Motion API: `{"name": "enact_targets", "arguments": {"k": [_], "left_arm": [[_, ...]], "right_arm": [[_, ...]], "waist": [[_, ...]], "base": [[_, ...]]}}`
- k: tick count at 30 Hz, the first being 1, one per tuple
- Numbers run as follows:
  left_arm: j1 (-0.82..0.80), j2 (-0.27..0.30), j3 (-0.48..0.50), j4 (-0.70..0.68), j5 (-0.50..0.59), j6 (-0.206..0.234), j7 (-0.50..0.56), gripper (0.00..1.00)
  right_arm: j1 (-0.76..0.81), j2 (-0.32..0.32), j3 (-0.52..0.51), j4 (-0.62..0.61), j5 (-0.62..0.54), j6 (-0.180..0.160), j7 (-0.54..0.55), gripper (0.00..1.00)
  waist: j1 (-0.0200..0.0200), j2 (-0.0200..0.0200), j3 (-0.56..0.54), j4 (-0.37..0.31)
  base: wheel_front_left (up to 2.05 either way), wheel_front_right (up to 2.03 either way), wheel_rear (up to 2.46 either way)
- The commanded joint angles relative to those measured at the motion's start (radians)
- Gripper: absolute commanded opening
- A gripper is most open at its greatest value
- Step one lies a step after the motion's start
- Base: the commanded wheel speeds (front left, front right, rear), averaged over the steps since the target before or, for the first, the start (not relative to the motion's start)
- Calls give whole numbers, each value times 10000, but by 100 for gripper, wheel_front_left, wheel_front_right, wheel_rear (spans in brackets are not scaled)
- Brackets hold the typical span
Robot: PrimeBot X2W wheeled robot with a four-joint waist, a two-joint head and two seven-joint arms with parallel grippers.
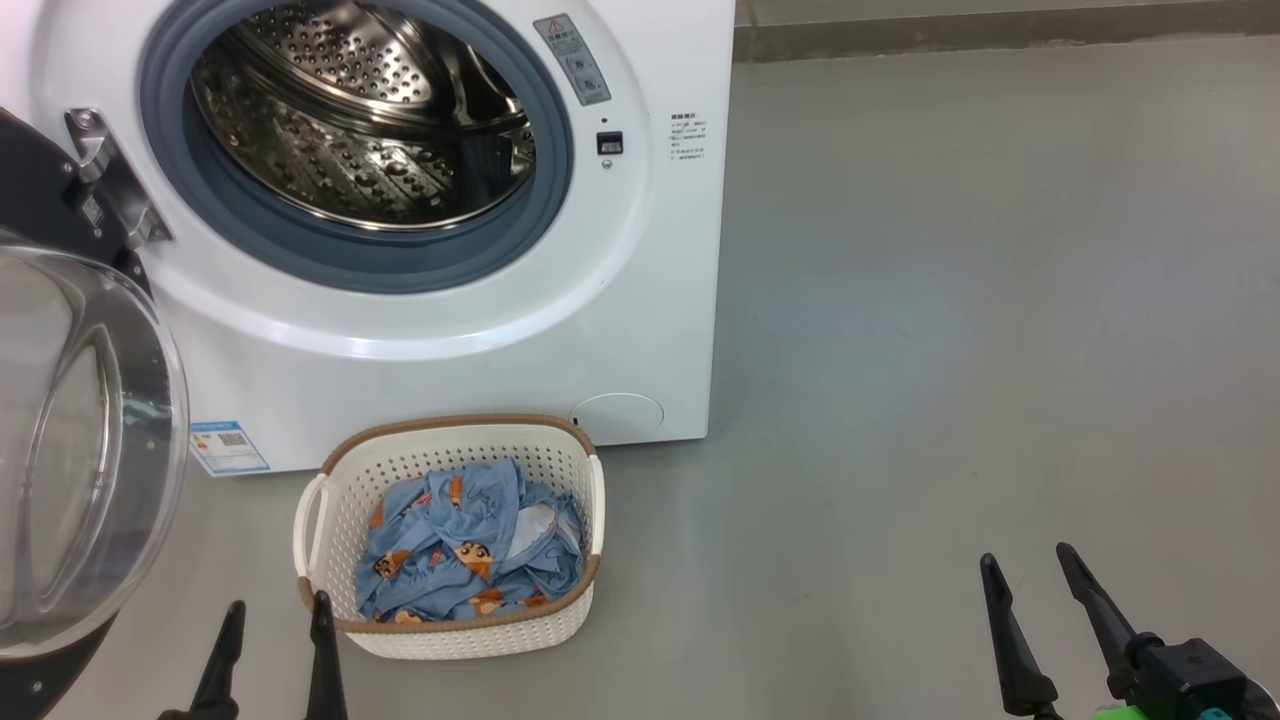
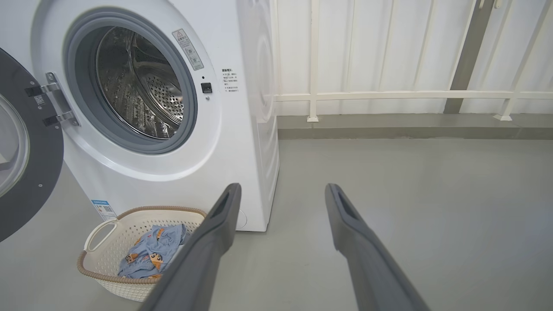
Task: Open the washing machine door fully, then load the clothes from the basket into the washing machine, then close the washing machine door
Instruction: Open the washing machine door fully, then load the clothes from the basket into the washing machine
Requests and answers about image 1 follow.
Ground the white laundry basket brown rim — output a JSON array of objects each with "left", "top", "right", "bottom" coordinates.
[{"left": 293, "top": 414, "right": 606, "bottom": 661}]

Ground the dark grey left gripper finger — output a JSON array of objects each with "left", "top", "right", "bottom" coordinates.
[
  {"left": 305, "top": 590, "right": 349, "bottom": 720},
  {"left": 158, "top": 600, "right": 246, "bottom": 720}
]

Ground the washer drum opening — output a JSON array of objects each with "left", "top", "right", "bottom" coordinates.
[{"left": 138, "top": 0, "right": 574, "bottom": 295}]

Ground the grey warning sticker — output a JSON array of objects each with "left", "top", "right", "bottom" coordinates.
[{"left": 533, "top": 14, "right": 612, "bottom": 106}]

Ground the round white filter cover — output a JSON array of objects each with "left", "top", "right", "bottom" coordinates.
[{"left": 570, "top": 393, "right": 665, "bottom": 446}]

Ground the blue energy label sticker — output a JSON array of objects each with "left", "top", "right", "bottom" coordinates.
[{"left": 190, "top": 420, "right": 271, "bottom": 477}]

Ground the washing machine glass door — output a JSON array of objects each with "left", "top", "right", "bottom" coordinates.
[{"left": 0, "top": 105, "right": 191, "bottom": 720}]

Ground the white washing machine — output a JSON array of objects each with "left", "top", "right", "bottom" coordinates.
[{"left": 0, "top": 0, "right": 736, "bottom": 477}]

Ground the blue cartoon print garment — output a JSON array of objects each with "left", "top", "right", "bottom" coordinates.
[
  {"left": 370, "top": 458, "right": 531, "bottom": 561},
  {"left": 355, "top": 490, "right": 586, "bottom": 624}
]

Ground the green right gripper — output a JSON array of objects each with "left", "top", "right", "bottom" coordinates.
[{"left": 980, "top": 542, "right": 1161, "bottom": 720}]

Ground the stainless steel washing machine drum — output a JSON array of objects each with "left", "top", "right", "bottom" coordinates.
[{"left": 188, "top": 0, "right": 538, "bottom": 233}]

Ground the metal door hinge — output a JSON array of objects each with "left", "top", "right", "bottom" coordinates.
[{"left": 65, "top": 108, "right": 173, "bottom": 249}]

